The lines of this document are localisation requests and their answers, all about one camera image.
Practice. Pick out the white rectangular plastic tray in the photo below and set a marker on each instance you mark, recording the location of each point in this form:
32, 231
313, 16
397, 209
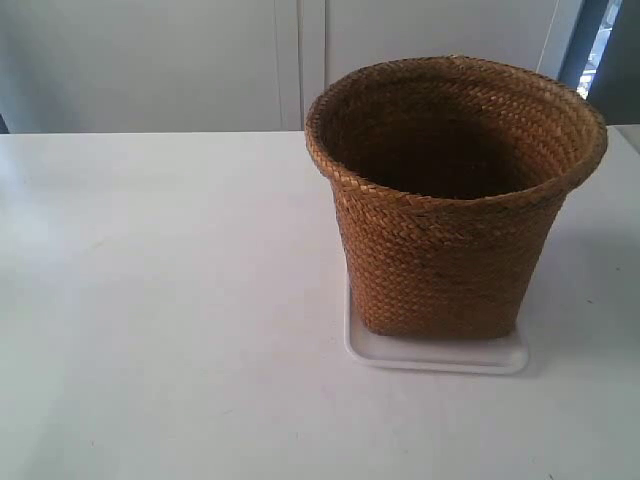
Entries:
503, 356

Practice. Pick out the brown woven wicker basket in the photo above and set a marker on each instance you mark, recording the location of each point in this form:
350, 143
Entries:
447, 174

